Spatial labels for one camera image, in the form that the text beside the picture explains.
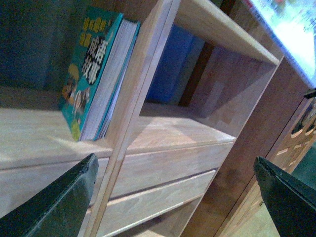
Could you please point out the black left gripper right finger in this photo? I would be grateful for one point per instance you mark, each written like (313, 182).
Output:
(290, 203)

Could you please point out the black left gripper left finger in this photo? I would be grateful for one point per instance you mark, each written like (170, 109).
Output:
(59, 209)

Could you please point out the upper left wooden drawer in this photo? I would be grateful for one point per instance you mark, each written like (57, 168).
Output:
(18, 185)

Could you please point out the wooden drawer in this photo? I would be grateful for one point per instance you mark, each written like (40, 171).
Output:
(18, 185)
(129, 211)
(142, 171)

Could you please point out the lower right wooden drawer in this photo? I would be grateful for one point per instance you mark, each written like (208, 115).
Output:
(129, 211)

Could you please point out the upper right wooden drawer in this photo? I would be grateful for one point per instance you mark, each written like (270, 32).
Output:
(142, 171)

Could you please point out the teal illustrated hardcover book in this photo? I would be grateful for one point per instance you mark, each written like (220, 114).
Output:
(96, 72)

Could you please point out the wooden bookshelf unit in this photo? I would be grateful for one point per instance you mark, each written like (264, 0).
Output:
(33, 130)

